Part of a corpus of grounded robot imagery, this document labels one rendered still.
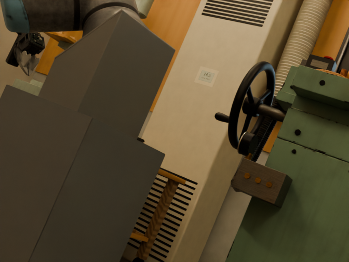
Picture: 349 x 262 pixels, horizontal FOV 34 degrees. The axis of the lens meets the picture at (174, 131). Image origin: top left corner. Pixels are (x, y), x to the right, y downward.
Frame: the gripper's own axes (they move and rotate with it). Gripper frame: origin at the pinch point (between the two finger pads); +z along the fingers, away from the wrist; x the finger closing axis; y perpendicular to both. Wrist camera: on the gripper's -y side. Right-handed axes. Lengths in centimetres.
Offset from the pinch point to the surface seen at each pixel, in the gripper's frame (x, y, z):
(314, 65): 39, 84, 36
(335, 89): 21, 91, 58
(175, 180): 111, -25, 1
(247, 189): 14, 63, 74
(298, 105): 25, 79, 54
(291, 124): 23, 76, 59
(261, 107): 37, 64, 40
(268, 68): 35, 71, 30
